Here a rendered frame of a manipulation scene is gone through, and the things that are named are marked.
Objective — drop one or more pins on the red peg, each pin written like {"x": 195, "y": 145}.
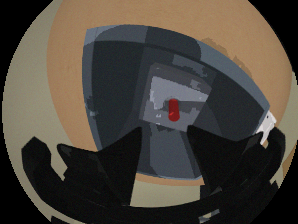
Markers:
{"x": 173, "y": 110}

